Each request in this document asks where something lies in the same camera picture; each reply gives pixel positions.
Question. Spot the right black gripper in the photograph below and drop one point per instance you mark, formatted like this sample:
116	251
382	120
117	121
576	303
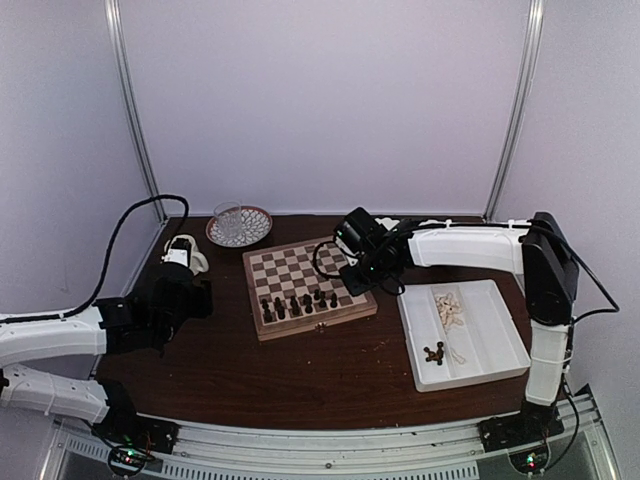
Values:
354	286

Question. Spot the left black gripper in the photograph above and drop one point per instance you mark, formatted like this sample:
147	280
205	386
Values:
203	300

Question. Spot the wooden chess board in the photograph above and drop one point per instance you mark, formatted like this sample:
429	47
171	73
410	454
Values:
298	269

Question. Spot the white foam tray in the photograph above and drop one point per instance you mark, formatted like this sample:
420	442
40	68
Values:
489	339

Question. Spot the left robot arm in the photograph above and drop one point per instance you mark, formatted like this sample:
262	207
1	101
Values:
148	317

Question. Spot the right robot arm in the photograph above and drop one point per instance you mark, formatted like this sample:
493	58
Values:
381	249

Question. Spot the light chess pieces pile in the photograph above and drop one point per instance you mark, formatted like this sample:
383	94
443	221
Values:
449	310

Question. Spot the dark chess pieces pile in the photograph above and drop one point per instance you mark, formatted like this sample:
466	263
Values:
437	355

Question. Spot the white chess piece lone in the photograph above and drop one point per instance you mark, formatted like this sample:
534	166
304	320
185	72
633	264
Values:
457	357

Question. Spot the cream ribbed mug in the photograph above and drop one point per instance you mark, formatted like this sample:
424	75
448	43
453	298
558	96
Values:
200	263

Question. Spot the white fluted bowl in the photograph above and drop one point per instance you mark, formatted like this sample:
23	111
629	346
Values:
387	222

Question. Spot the patterned ceramic plate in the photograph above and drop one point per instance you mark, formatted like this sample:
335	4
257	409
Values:
256	225

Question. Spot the clear drinking glass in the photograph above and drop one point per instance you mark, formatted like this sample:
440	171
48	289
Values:
229	219

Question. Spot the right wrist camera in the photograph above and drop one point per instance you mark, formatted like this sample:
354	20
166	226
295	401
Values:
360	232

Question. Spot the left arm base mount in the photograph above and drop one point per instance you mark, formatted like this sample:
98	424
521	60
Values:
136	447

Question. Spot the front aluminium rail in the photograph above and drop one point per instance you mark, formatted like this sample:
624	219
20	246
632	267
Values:
440	451

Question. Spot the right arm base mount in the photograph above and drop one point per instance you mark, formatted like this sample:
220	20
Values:
525	441

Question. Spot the right aluminium frame post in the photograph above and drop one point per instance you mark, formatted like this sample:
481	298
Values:
526	74

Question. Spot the aluminium frame post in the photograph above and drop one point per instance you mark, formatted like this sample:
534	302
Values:
526	74
117	38

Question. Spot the left aluminium frame post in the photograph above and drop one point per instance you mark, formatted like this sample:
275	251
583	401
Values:
117	38

